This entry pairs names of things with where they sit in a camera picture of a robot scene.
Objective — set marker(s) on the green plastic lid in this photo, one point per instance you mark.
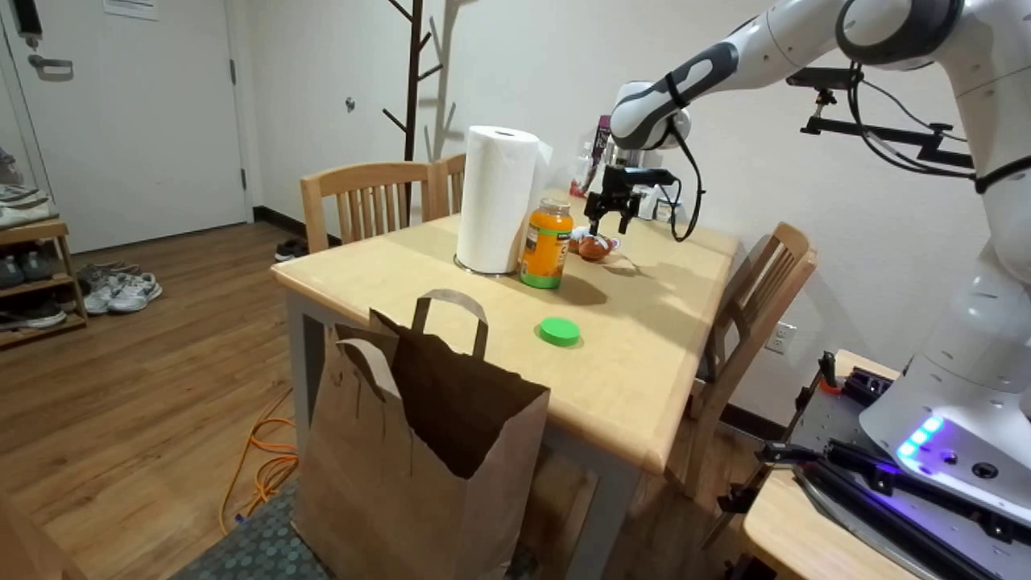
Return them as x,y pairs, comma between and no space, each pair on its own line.
558,328

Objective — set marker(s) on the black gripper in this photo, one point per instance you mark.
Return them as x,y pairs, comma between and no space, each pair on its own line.
631,186

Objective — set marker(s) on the orange juice bottle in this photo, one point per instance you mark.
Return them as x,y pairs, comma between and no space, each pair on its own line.
546,252

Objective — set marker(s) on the dark wooden coat rack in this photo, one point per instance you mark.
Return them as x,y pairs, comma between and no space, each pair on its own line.
413,64

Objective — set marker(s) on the brown paper bag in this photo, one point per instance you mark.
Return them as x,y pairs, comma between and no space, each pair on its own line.
375,484

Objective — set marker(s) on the black camera mount rod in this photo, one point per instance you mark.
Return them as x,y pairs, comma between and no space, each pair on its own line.
858,128

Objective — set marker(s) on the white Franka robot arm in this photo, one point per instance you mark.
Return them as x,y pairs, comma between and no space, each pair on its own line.
773,43

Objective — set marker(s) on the white paper towel roll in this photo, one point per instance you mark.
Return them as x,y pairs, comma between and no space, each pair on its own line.
494,196

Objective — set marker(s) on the grey robot mounting plate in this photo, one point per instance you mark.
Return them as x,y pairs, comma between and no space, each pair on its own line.
858,430

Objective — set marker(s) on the blue-grey patterned rug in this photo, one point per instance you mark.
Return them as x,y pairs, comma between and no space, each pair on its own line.
245,551

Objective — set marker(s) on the dog print snack packet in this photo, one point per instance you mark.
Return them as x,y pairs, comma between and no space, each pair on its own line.
591,246

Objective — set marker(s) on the white sneaker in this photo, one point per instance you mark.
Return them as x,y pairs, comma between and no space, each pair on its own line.
136,293
98,277

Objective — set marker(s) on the wooden shoe rack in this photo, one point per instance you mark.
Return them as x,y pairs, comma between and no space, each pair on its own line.
42,230

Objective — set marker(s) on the white wall outlet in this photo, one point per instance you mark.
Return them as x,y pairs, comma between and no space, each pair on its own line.
782,340

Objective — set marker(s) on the light wooden slat-back chair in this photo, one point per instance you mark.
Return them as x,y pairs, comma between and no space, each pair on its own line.
789,268
451,172
360,175

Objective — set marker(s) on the white room door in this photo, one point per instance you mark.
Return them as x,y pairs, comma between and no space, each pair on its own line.
141,128

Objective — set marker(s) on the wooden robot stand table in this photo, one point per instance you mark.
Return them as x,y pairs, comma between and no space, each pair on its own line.
795,536

